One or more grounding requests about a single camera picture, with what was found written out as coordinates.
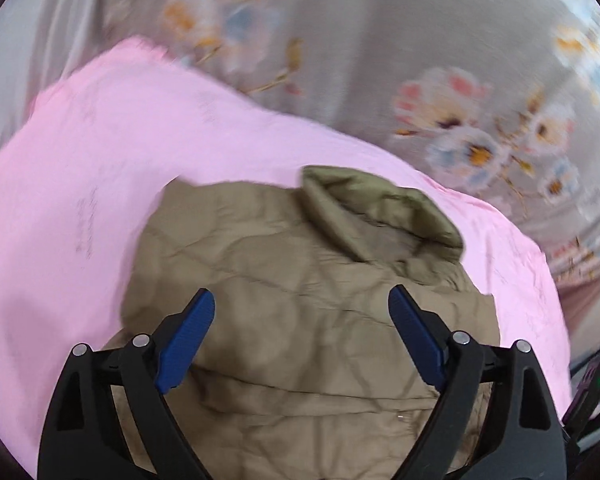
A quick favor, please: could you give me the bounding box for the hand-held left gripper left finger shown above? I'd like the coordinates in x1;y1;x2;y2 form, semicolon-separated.
37;288;216;480

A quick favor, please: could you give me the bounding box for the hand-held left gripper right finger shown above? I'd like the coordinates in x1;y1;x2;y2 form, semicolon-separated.
387;284;567;480

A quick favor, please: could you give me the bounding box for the khaki quilted jacket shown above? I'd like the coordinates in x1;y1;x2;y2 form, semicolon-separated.
102;166;502;480

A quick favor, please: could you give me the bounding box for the pink bed sheet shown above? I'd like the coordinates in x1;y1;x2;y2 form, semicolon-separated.
0;35;574;477

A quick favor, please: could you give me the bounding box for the grey floral blanket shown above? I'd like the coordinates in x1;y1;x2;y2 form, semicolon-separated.
95;0;600;333

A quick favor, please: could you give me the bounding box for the white satin cloth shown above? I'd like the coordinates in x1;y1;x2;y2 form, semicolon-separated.
0;0;136;166

